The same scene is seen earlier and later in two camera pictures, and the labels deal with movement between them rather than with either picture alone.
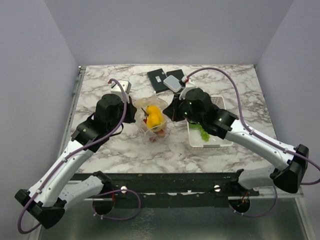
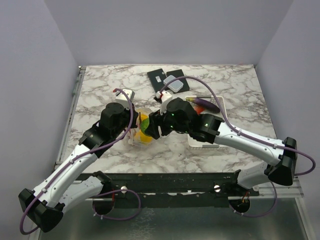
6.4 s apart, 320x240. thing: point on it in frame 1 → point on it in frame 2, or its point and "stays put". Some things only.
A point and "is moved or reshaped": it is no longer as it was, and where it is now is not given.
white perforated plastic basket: (195, 141) stays put
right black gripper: (172, 111) → (156, 119)
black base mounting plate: (169, 190) stays put
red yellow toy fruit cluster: (160, 132) is moved or reshaped
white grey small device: (173, 83) stays put
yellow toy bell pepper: (154, 116) is moved or reshaped
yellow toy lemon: (158, 128) is moved or reshaped
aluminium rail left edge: (80, 74) stays put
